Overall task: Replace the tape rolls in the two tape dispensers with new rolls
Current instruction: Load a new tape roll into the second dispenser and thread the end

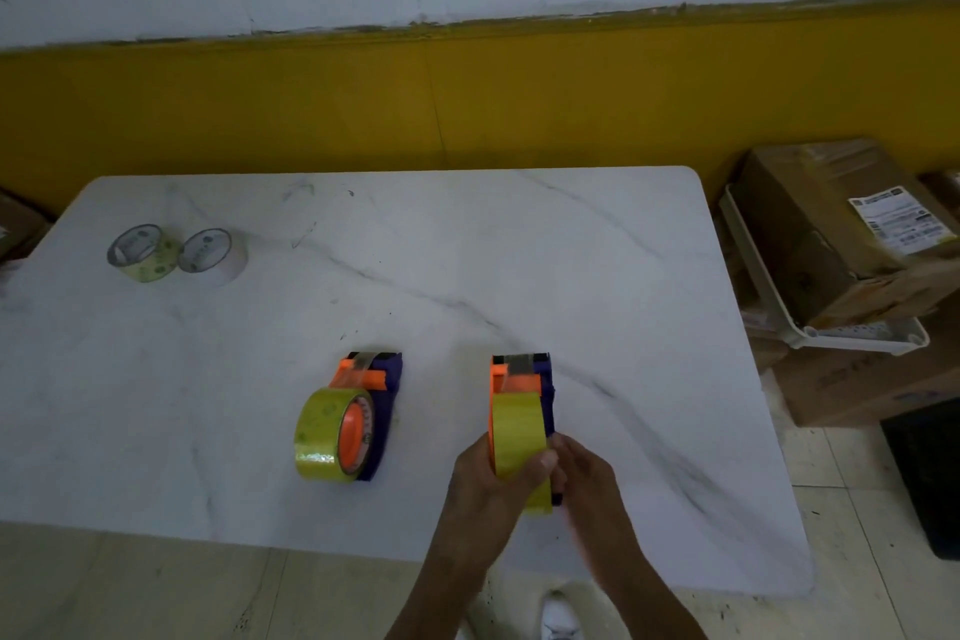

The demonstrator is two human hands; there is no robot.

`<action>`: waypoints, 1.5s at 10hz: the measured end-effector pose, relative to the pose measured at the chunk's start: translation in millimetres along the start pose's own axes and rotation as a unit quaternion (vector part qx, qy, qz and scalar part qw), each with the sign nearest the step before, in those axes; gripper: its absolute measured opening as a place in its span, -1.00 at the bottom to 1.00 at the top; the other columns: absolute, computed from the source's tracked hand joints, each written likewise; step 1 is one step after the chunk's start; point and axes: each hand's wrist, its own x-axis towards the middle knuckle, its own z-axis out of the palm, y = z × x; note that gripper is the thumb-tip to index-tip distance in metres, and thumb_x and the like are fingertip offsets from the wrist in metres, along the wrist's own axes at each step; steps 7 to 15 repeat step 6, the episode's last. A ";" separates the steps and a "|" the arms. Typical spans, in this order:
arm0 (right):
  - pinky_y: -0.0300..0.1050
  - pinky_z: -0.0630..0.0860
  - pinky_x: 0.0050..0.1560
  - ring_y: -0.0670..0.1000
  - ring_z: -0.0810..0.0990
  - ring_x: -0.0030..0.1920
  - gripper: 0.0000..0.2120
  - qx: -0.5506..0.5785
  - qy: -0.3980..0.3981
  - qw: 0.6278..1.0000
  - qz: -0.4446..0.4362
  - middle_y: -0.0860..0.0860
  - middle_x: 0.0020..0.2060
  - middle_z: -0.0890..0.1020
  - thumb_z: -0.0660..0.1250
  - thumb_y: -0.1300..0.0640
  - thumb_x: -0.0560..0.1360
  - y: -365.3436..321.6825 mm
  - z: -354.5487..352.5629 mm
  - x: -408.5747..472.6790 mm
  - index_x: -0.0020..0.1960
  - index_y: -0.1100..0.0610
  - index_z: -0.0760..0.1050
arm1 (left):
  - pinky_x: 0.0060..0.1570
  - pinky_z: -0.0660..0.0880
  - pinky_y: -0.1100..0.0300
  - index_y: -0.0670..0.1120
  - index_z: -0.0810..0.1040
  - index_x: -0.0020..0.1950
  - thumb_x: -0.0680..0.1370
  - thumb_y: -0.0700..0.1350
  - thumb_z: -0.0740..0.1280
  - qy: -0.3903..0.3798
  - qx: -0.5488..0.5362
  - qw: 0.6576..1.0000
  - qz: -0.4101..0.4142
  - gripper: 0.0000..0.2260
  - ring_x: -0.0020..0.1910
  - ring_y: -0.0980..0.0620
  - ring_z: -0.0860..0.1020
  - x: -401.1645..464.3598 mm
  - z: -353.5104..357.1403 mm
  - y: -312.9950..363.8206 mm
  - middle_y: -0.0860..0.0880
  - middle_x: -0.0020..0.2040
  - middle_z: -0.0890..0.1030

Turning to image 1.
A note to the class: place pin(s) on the person's left hand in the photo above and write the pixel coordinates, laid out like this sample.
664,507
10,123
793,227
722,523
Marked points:
480,504

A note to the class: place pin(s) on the person's right hand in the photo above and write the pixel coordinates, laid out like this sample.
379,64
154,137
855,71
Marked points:
596,504

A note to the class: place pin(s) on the person's right fingers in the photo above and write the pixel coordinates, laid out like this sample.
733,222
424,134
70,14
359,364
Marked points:
562,463

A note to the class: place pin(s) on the person's left thumb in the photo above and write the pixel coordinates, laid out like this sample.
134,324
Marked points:
538,471

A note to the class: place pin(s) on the yellow packing tape roll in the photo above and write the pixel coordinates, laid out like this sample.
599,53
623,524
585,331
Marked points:
517,426
322,437

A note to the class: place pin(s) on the orange and blue tape dispenser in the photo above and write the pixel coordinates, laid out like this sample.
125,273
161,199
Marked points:
382,399
545,392

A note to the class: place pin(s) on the person's right forearm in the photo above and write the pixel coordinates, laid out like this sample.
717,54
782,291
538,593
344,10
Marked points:
649,598

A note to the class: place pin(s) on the person's left forearm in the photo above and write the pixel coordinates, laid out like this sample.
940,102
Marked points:
442,598

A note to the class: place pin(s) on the person's white shoe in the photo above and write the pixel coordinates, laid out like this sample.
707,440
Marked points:
559,621

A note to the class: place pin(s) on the plain brown cardboard box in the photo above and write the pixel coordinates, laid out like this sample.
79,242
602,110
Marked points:
855,381

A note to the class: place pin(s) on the white plastic basket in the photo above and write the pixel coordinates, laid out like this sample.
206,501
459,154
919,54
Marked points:
847,341

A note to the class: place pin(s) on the cardboard box with white label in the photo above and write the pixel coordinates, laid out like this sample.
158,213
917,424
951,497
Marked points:
810,234

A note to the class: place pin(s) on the black plastic crate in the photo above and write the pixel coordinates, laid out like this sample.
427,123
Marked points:
926,474

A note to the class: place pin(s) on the white tape roll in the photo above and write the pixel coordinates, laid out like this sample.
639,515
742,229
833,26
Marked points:
217,258

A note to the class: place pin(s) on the pale yellow clear tape roll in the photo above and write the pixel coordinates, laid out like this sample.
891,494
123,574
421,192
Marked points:
146,255

